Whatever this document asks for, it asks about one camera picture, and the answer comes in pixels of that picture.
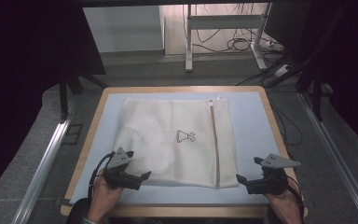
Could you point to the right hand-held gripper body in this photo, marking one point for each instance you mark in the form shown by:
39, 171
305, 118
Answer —
273, 180

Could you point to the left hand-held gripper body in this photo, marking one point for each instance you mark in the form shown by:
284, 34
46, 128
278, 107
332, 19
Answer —
119, 158

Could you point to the white mesh laundry bag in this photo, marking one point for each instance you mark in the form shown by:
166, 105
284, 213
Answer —
167, 155

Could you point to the person's right hand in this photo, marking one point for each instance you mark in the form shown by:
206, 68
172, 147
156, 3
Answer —
282, 203

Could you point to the person's left hand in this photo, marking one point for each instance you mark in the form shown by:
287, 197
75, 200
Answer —
105, 196

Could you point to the light blue table mat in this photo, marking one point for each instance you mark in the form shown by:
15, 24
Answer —
254, 124

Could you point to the wooden table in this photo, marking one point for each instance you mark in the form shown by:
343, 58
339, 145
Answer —
183, 211

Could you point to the dark floor plate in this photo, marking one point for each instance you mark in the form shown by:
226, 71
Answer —
73, 134

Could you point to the black metal stand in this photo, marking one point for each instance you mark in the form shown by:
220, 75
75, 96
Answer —
317, 102
63, 99

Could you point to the white power strip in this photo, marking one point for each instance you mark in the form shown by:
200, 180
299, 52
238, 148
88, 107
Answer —
282, 71

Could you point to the white cabinet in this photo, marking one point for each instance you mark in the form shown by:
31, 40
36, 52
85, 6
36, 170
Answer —
121, 28

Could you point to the dark curtain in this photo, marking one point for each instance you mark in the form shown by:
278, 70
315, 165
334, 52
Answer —
354, 62
18, 77

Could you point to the aluminium floor rail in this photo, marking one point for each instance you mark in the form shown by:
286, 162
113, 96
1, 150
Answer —
338, 161
43, 168

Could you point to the white metal desk frame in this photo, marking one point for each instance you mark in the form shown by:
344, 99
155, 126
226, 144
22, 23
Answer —
223, 21

